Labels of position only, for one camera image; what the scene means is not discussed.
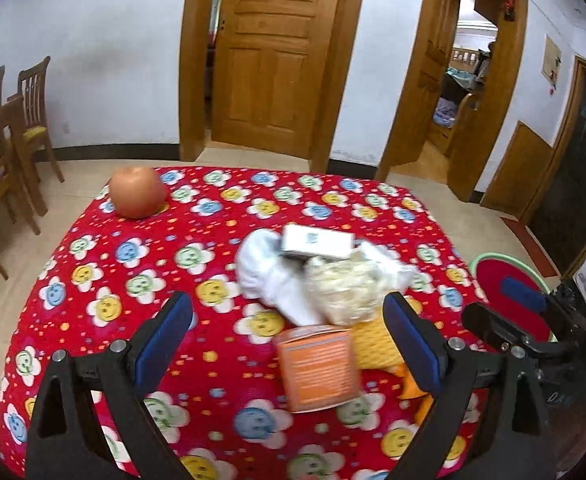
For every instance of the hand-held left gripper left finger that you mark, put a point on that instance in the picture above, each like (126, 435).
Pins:
(163, 341)

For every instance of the open wooden door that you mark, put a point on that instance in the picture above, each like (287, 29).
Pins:
(438, 60)

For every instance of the red hanging ornament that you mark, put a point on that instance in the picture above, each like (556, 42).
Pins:
(510, 8)

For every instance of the red smiley flower blanket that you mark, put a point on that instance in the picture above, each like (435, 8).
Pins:
(173, 240)

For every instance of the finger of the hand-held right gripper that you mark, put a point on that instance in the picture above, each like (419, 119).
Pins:
(493, 322)
(524, 293)

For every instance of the crumpled clear plastic bag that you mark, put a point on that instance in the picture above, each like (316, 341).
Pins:
(353, 280)

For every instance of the white cloth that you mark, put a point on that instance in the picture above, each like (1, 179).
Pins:
(268, 275)

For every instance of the yellow orange soft toy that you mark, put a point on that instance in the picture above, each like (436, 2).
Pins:
(373, 342)

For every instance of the wide wooden door frame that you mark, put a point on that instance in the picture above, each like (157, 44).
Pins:
(503, 110)

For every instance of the wooden chairs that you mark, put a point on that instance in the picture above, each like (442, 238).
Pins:
(15, 125)

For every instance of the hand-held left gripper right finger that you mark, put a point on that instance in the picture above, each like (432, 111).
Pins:
(414, 341)

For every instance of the orange cardboard box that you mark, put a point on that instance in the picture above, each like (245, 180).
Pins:
(318, 367)

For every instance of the white cardboard box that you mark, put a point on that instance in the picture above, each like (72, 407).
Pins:
(318, 241)

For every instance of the wooden bed with bedding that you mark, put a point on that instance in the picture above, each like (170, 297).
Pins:
(450, 110)

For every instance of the wooden wall panel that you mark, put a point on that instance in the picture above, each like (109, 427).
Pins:
(518, 170)

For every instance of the beige wall box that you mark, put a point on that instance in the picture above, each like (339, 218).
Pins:
(552, 57)

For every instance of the red door mat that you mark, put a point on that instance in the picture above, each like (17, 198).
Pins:
(528, 245)

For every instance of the wooden chair with yellow cushion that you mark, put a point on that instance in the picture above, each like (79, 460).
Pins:
(35, 110)

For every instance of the panelled wooden door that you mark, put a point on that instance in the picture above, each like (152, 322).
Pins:
(278, 50)

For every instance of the apple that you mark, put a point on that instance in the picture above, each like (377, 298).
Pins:
(139, 192)

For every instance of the dark entrance door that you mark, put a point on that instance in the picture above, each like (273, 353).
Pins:
(580, 170)

